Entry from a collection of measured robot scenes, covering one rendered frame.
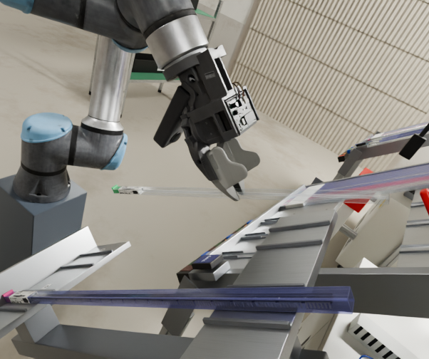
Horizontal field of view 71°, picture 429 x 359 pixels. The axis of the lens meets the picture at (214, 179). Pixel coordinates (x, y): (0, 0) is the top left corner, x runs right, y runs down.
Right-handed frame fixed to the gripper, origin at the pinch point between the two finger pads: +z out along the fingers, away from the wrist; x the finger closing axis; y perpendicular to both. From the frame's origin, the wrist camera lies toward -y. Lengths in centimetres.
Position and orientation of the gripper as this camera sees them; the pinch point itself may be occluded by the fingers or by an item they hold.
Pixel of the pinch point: (233, 190)
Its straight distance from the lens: 47.5
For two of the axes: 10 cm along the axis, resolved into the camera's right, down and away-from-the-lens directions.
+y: 7.6, -1.8, -6.3
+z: 4.2, 8.7, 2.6
